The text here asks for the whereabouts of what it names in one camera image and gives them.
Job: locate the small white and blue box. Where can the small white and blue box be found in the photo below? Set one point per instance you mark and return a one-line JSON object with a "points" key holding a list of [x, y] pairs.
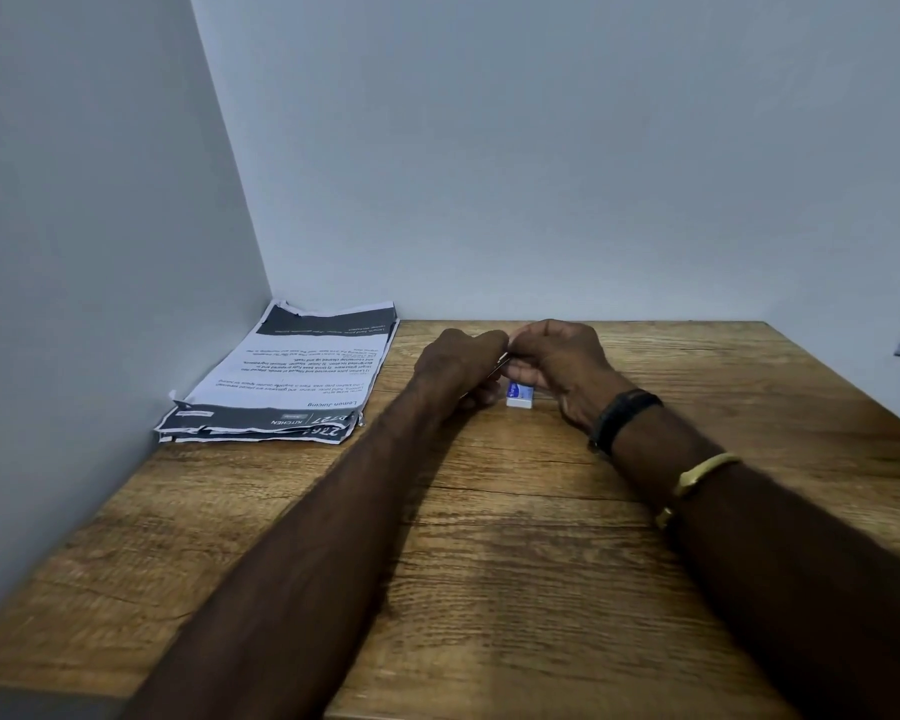
{"points": [[520, 394]]}

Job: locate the black wristband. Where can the black wristband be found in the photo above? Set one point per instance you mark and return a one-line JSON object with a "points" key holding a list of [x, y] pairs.
{"points": [[621, 416]]}

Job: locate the person's right hand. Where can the person's right hand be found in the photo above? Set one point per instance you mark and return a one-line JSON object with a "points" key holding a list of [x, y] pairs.
{"points": [[562, 363]]}

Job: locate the stack of printed paper sheets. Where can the stack of printed paper sheets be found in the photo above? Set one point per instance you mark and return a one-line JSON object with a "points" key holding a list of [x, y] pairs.
{"points": [[285, 374]]}

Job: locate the person's left forearm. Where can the person's left forearm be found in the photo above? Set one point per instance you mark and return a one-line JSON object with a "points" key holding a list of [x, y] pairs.
{"points": [[322, 562]]}

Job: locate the thin metal pin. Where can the thin metal pin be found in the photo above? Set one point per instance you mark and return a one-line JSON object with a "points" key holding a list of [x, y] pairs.
{"points": [[497, 365]]}

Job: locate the person's right fingers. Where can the person's right fingers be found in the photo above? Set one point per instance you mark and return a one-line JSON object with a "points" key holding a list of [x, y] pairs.
{"points": [[529, 359]]}

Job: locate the person's left hand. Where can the person's left hand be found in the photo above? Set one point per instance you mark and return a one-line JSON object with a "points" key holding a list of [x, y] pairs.
{"points": [[450, 367]]}

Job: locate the person's right forearm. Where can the person's right forearm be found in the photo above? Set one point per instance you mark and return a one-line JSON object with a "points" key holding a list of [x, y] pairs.
{"points": [[780, 569]]}

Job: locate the person's left fingers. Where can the person's left fingers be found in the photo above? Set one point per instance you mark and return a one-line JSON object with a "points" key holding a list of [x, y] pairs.
{"points": [[487, 367]]}

